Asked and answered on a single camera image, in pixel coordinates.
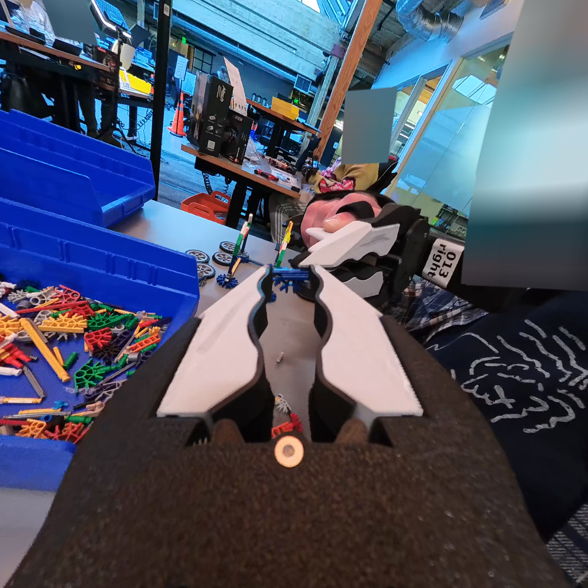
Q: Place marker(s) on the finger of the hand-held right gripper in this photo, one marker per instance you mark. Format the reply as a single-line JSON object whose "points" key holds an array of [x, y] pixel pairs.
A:
{"points": [[370, 285], [349, 246]]}

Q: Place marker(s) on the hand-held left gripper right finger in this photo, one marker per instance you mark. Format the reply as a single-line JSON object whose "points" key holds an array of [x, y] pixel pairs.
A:
{"points": [[363, 363]]}

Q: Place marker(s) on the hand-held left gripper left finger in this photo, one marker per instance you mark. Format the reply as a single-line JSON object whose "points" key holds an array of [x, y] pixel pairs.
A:
{"points": [[216, 363]]}

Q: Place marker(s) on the blue toy connector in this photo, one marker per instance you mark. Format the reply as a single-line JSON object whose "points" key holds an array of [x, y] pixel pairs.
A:
{"points": [[289, 274]]}

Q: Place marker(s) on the colourful toy wheel model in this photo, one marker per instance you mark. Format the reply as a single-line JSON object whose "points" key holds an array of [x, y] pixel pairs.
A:
{"points": [[287, 425]]}

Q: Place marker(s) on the blue plastic bin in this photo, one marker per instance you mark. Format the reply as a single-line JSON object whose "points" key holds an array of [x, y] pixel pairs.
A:
{"points": [[115, 275], [69, 174]]}

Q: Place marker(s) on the pile of colourful toy pieces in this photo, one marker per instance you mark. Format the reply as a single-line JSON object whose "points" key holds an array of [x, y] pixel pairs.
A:
{"points": [[82, 349]]}

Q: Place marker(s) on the person's right forearm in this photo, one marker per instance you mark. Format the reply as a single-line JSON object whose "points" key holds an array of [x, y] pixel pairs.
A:
{"points": [[436, 312]]}

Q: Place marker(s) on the person's right hand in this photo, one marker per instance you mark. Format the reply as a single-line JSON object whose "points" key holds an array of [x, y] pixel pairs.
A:
{"points": [[319, 213]]}

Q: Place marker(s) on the wooden desk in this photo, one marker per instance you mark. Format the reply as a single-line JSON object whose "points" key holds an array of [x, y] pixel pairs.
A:
{"points": [[229, 167]]}

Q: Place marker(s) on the orange basket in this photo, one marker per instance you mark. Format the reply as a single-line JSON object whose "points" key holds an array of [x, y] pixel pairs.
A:
{"points": [[204, 209]]}

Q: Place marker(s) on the yellow bin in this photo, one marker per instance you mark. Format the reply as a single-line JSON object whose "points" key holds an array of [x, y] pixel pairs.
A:
{"points": [[285, 109]]}

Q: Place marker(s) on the black printed t-shirt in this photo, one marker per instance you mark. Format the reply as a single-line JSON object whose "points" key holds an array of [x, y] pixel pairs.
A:
{"points": [[514, 367]]}

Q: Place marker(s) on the small black cardboard box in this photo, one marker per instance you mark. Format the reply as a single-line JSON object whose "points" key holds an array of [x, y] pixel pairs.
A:
{"points": [[239, 138]]}

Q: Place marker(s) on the wooden beam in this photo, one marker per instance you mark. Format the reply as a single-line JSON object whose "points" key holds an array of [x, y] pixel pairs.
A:
{"points": [[349, 69]]}

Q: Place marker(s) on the tall black cardboard box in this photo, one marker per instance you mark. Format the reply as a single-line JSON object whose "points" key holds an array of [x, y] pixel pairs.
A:
{"points": [[209, 110]]}

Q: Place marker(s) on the orange traffic cone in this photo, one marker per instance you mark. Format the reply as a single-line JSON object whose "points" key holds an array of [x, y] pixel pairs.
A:
{"points": [[178, 119]]}

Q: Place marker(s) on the black pole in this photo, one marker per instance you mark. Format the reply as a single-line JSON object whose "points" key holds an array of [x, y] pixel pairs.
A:
{"points": [[161, 92]]}

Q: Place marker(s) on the plaid flannel shirt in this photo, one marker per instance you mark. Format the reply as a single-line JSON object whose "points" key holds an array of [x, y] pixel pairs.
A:
{"points": [[572, 556]]}

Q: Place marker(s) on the dark workbench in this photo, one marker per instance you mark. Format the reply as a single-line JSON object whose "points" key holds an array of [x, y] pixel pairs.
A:
{"points": [[46, 57]]}

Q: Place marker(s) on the toy frame model with wheels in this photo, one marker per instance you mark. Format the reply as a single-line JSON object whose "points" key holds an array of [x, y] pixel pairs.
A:
{"points": [[225, 257]]}

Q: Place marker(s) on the metal ventilation duct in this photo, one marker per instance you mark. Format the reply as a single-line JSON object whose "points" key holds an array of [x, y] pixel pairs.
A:
{"points": [[432, 18]]}

